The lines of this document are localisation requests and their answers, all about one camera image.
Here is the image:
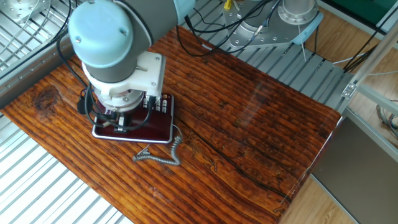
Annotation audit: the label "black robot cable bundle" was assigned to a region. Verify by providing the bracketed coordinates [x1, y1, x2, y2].
[55, 0, 280, 131]

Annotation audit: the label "aluminium frame post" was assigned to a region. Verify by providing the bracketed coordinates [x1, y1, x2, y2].
[341, 18, 398, 118]

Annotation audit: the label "maroon telephone base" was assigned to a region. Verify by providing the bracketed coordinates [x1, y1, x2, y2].
[91, 93, 175, 145]

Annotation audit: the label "silver plate with holes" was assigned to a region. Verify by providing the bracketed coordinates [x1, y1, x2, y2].
[0, 0, 52, 24]

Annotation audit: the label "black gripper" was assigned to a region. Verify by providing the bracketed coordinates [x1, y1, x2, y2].
[102, 107, 133, 134]

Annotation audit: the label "grey flat panel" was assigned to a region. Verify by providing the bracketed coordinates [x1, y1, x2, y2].
[310, 116, 398, 224]

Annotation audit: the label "black floor cables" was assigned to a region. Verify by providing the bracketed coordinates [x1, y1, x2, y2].
[343, 37, 386, 73]

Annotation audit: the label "grey telephone cord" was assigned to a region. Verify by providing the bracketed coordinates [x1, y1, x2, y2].
[132, 124, 184, 167]

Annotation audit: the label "grey aluminium frame rail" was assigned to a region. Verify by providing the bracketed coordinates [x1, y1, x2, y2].
[0, 30, 75, 110]

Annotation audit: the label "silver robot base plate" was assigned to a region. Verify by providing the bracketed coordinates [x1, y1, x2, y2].
[226, 0, 301, 49]

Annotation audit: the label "white wrist mounting bracket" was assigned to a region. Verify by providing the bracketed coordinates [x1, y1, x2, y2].
[81, 50, 167, 101]

